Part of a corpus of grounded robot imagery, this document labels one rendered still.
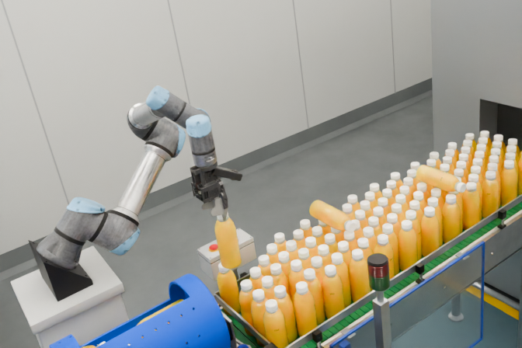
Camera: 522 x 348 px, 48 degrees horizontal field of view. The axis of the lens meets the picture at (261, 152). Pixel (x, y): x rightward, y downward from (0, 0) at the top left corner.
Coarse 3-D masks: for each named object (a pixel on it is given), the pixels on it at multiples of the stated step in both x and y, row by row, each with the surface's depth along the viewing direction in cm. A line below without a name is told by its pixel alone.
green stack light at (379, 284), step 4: (368, 276) 178; (388, 276) 177; (372, 280) 177; (376, 280) 176; (380, 280) 175; (384, 280) 176; (388, 280) 177; (372, 284) 177; (376, 284) 176; (380, 284) 176; (384, 284) 176; (388, 284) 178; (372, 288) 178; (376, 288) 177; (380, 288) 177; (384, 288) 177
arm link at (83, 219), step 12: (72, 204) 200; (84, 204) 199; (96, 204) 205; (72, 216) 199; (84, 216) 199; (96, 216) 202; (60, 228) 199; (72, 228) 198; (84, 228) 200; (96, 228) 201; (84, 240) 202
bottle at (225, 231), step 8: (216, 224) 194; (224, 224) 193; (232, 224) 195; (216, 232) 195; (224, 232) 193; (232, 232) 194; (224, 240) 194; (232, 240) 195; (224, 248) 196; (232, 248) 196; (224, 256) 197; (232, 256) 197; (240, 256) 200; (224, 264) 199; (232, 264) 198
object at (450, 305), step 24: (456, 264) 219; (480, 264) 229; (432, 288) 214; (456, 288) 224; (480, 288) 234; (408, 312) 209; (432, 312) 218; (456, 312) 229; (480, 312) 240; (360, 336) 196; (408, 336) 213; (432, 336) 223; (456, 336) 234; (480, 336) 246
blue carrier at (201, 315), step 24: (192, 288) 180; (144, 312) 193; (168, 312) 173; (192, 312) 175; (216, 312) 177; (72, 336) 168; (120, 336) 166; (144, 336) 167; (168, 336) 169; (192, 336) 172; (216, 336) 176
